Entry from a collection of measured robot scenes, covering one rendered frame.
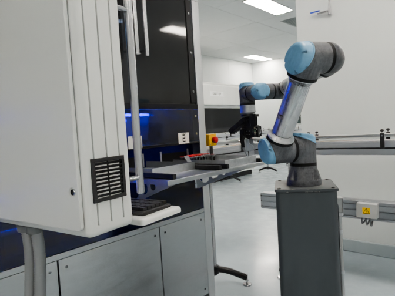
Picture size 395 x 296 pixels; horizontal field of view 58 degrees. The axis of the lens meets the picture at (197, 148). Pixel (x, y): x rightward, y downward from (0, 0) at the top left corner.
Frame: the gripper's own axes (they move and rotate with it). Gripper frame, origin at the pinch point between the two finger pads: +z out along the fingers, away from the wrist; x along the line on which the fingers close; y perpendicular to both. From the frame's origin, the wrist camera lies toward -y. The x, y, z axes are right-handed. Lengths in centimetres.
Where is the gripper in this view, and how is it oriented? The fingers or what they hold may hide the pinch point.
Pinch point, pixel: (246, 154)
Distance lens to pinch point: 182.1
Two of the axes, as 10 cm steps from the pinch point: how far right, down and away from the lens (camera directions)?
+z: 0.6, 10.0, 0.5
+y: 7.5, -0.1, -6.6
